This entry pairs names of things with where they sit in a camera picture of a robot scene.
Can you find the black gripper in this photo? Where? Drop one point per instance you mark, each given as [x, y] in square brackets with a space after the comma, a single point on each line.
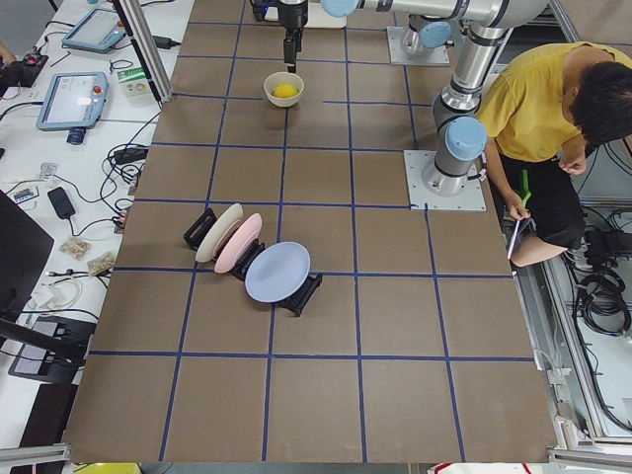
[291, 14]

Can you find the white ceramic bowl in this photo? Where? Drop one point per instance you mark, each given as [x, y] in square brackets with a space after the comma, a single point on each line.
[283, 77]

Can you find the yellow lemon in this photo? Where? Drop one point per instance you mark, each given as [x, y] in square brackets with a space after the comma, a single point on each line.
[285, 91]

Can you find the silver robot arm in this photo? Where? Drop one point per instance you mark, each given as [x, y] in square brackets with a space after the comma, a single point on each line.
[422, 42]
[461, 138]

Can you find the white rectangular tray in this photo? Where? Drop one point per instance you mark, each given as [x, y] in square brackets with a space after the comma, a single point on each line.
[318, 18]

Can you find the green white cardboard box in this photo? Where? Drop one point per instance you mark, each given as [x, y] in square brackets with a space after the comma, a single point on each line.
[133, 82]

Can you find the cream plate in rack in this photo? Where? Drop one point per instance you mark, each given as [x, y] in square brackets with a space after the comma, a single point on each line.
[218, 234]

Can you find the far blue teach pendant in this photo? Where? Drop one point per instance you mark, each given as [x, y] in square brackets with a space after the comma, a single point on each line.
[99, 31]

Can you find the blue teach pendant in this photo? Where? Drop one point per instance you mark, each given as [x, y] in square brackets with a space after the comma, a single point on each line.
[99, 31]
[73, 100]

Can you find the pink plate in rack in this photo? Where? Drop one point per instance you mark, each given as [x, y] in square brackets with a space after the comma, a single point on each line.
[238, 243]

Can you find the black plate rack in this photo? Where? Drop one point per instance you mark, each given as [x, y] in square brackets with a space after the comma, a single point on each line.
[294, 303]

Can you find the near blue teach pendant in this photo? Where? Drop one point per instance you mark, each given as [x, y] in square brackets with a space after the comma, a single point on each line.
[73, 100]

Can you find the blue plate in rack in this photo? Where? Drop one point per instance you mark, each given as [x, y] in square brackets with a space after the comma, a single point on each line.
[278, 272]

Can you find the person in yellow shirt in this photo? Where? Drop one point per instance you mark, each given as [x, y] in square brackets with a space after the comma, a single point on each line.
[541, 114]

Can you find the black smartphone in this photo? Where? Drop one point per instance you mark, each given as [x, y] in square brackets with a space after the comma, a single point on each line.
[61, 203]

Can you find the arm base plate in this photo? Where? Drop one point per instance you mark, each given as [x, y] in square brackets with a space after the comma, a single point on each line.
[429, 189]
[425, 47]

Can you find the aluminium frame post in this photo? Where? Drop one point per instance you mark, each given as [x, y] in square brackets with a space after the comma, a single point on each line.
[137, 29]

